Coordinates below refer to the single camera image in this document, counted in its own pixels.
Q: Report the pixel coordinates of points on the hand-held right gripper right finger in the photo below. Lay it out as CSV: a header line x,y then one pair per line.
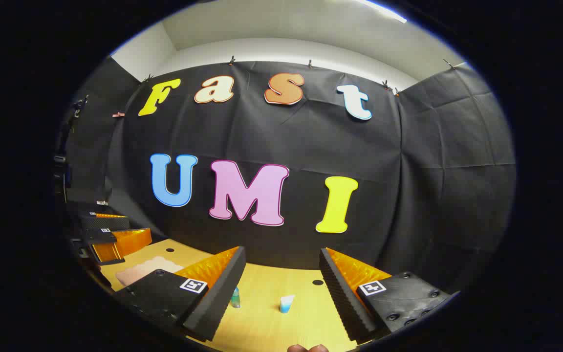
x,y
340,298

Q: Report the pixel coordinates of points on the blue skin care tube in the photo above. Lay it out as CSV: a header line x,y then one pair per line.
x,y
286,304

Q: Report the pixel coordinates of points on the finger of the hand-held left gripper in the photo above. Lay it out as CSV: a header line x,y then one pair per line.
x,y
105,222
115,247

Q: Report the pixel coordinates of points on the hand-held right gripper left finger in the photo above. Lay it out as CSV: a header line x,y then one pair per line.
x,y
223,293

